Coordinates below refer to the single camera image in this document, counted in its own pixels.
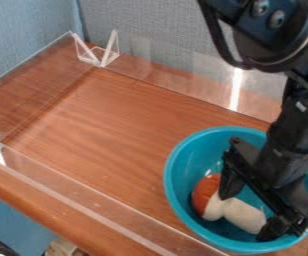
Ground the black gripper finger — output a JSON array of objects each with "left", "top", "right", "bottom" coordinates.
[
  {"left": 256, "top": 215, "right": 303, "bottom": 242},
  {"left": 219, "top": 164, "right": 245, "bottom": 200}
]

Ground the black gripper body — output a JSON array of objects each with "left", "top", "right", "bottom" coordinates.
[{"left": 224, "top": 79, "right": 308, "bottom": 234}]

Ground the plush mushroom brown cap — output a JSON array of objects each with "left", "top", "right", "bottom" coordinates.
[{"left": 191, "top": 173, "right": 268, "bottom": 235}]

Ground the blue plastic bowl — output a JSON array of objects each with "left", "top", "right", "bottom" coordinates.
[{"left": 164, "top": 126, "right": 308, "bottom": 255}]

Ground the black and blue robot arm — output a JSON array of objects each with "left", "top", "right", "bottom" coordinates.
[{"left": 197, "top": 0, "right": 308, "bottom": 241}]

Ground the clear acrylic back barrier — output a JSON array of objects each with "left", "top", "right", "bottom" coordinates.
[{"left": 108, "top": 53, "right": 287, "bottom": 122}]

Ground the clear acrylic barrier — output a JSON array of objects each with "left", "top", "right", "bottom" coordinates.
[
  {"left": 0, "top": 142, "right": 228, "bottom": 256},
  {"left": 0, "top": 31, "right": 92, "bottom": 139},
  {"left": 108, "top": 53, "right": 287, "bottom": 122}
]

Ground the clear acrylic front barrier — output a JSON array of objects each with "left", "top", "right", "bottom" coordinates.
[{"left": 0, "top": 142, "right": 228, "bottom": 256}]

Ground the clear acrylic left barrier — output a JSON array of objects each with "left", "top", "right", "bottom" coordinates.
[{"left": 0, "top": 31, "right": 92, "bottom": 139}]

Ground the clear acrylic corner bracket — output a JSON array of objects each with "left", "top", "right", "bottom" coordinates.
[{"left": 72, "top": 30, "right": 121, "bottom": 68}]

